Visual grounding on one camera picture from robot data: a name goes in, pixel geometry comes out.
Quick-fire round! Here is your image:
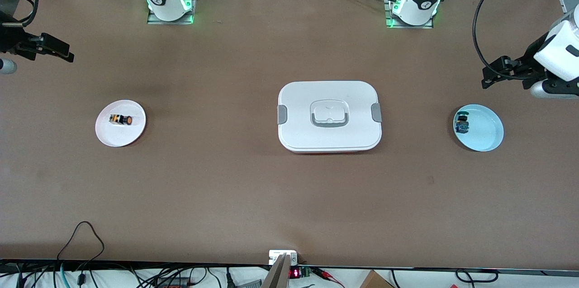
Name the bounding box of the white lidded lunch box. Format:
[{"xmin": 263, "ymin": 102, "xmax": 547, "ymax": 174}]
[{"xmin": 277, "ymin": 80, "xmax": 383, "ymax": 154}]

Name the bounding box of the round light blue plate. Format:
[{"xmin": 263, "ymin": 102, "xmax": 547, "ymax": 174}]
[{"xmin": 453, "ymin": 104, "xmax": 504, "ymax": 152}]

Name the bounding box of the round pink plate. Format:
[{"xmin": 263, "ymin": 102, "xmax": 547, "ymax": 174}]
[{"xmin": 95, "ymin": 99, "xmax": 147, "ymax": 147}]

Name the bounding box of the black table edge trim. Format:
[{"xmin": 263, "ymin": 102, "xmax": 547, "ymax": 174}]
[{"xmin": 0, "ymin": 259, "xmax": 579, "ymax": 278}]

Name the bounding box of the brown cardboard piece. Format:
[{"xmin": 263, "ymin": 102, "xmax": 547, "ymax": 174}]
[{"xmin": 360, "ymin": 270, "xmax": 395, "ymax": 288}]

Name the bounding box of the red clip lead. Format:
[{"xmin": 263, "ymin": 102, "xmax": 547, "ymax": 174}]
[{"xmin": 312, "ymin": 267, "xmax": 345, "ymax": 288}]

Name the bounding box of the small white clamp block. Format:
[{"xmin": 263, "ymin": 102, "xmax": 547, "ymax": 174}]
[{"xmin": 269, "ymin": 250, "xmax": 299, "ymax": 266}]

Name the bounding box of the grey aluminium bar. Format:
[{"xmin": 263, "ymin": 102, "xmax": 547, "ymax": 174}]
[{"xmin": 260, "ymin": 253, "xmax": 291, "ymax": 288}]

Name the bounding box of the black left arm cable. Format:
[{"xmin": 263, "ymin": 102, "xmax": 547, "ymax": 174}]
[{"xmin": 472, "ymin": 0, "xmax": 543, "ymax": 82}]

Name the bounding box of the green push button switch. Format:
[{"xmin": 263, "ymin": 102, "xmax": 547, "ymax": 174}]
[{"xmin": 455, "ymin": 110, "xmax": 471, "ymax": 135}]

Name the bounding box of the looped thin black cable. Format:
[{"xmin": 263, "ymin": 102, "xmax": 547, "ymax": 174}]
[{"xmin": 56, "ymin": 221, "xmax": 106, "ymax": 288}]

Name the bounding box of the black cable loop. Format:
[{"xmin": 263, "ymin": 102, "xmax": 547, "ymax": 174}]
[{"xmin": 454, "ymin": 269, "xmax": 499, "ymax": 288}]

